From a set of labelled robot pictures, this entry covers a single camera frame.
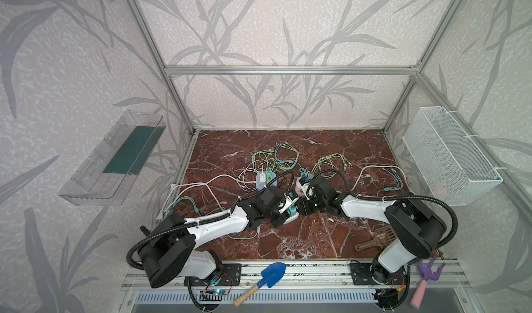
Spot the blue power socket cube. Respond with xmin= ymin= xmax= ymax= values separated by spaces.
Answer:
xmin=256 ymin=170 xmax=277 ymax=191

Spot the pink power socket cube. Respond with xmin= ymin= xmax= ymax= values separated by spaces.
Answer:
xmin=295 ymin=177 xmax=310 ymax=199

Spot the white power socket cube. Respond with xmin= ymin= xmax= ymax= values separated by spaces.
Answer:
xmin=278 ymin=191 xmax=299 ymax=225

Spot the teal charger plug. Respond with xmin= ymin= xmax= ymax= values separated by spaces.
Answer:
xmin=286 ymin=202 xmax=298 ymax=217

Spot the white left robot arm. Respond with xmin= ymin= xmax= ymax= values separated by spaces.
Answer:
xmin=126 ymin=186 xmax=298 ymax=289

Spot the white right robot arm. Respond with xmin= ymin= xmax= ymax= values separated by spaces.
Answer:
xmin=297 ymin=175 xmax=458 ymax=283

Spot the blue toy shovel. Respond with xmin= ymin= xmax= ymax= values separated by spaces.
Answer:
xmin=234 ymin=262 xmax=286 ymax=307

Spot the brown toy rake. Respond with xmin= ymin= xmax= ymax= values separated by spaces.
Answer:
xmin=355 ymin=224 xmax=397 ymax=251

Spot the purple toy rake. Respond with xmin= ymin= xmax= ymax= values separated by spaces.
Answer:
xmin=410 ymin=257 xmax=446 ymax=310

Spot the light green multi-head cable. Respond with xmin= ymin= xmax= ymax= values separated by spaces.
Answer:
xmin=310 ymin=152 xmax=352 ymax=179

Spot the white power cord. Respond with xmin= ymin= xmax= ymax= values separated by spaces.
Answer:
xmin=157 ymin=173 xmax=259 ymax=222
xmin=351 ymin=164 xmax=410 ymax=197

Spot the teal charging cable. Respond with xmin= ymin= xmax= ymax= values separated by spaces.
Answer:
xmin=273 ymin=141 xmax=301 ymax=173

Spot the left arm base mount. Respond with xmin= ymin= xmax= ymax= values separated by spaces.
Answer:
xmin=184 ymin=263 xmax=242 ymax=287

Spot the teal cable on right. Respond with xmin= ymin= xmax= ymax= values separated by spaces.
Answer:
xmin=375 ymin=167 xmax=405 ymax=193

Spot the teal cable on left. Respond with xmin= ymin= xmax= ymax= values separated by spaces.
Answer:
xmin=163 ymin=195 xmax=201 ymax=217

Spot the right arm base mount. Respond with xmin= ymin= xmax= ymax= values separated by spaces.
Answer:
xmin=349 ymin=260 xmax=407 ymax=287

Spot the left white power cord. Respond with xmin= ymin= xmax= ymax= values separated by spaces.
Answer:
xmin=157 ymin=173 xmax=259 ymax=222

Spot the white wire basket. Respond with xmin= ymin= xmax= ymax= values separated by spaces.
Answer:
xmin=403 ymin=107 xmax=503 ymax=206

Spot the clear plastic wall bin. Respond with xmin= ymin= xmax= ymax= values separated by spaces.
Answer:
xmin=59 ymin=110 xmax=166 ymax=206

